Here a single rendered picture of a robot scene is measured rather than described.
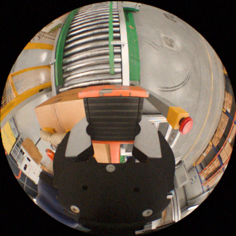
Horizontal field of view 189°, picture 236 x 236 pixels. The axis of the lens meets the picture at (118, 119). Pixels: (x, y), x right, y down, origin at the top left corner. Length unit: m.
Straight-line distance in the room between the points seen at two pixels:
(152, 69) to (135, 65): 0.27
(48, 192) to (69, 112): 0.34
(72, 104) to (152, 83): 1.18
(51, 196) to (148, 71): 1.48
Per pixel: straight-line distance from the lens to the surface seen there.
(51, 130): 0.43
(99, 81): 0.66
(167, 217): 0.59
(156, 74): 1.34
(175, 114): 0.31
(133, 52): 1.28
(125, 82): 0.60
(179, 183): 1.00
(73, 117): 0.32
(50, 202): 0.36
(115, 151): 0.17
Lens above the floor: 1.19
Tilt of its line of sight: 60 degrees down
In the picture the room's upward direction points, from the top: 178 degrees clockwise
